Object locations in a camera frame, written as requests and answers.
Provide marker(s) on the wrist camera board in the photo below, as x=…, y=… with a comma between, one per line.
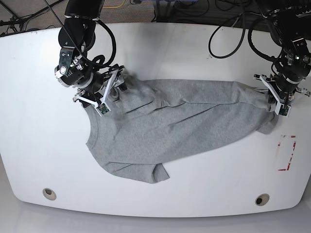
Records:
x=102, y=109
x=284, y=110

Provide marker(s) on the grey T-shirt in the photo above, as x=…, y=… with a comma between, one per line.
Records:
x=154, y=122

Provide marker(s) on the left table cable grommet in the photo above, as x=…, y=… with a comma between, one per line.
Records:
x=49, y=194

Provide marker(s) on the right table cable grommet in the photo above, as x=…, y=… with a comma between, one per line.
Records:
x=262, y=199

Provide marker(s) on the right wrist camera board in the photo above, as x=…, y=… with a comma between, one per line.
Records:
x=102, y=109

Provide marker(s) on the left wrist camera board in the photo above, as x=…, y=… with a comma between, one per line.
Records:
x=284, y=110

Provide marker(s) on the red tape rectangle marking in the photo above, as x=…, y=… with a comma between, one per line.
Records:
x=285, y=152

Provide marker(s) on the table cable grommet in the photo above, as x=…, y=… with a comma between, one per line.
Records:
x=262, y=199
x=49, y=194

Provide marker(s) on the black tripod stand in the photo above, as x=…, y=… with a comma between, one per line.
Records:
x=16, y=24

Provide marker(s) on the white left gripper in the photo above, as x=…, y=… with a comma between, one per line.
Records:
x=277, y=98

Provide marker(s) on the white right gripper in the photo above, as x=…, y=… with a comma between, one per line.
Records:
x=100, y=87

